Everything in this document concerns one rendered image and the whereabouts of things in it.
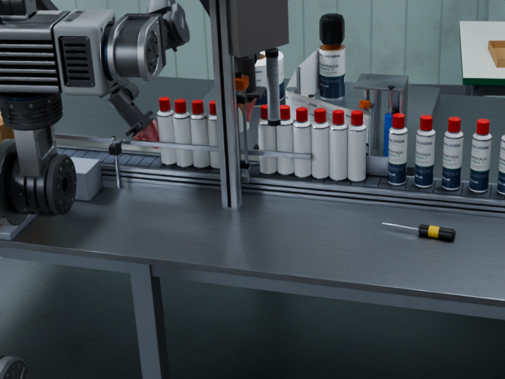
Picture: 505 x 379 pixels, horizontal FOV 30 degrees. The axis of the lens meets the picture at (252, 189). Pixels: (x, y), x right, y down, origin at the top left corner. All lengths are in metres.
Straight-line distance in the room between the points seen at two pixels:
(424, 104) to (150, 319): 1.23
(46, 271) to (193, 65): 2.51
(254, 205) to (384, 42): 3.10
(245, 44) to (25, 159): 0.67
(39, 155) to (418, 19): 3.77
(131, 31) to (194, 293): 1.62
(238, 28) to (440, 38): 3.31
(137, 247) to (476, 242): 0.89
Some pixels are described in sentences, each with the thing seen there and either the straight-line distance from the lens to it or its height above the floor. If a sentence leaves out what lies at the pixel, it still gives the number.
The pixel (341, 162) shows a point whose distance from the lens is 2.67.
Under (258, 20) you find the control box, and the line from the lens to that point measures 2.47.
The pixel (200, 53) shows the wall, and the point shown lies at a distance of 5.84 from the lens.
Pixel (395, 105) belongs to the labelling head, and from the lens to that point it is 2.76.
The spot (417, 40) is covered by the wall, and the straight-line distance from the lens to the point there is 5.66.
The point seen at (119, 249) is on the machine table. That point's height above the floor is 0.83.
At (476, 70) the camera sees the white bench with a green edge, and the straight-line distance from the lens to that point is 3.82.
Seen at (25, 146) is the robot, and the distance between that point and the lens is 2.13.
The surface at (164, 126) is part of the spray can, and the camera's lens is 2.79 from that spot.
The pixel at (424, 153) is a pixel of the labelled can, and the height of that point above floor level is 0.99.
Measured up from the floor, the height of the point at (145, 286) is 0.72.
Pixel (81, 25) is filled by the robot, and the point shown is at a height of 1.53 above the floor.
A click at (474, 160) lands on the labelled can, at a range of 2.61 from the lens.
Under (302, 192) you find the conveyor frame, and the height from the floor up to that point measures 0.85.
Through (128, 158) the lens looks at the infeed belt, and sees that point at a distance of 2.91.
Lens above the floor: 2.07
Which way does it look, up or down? 26 degrees down
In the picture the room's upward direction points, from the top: 3 degrees counter-clockwise
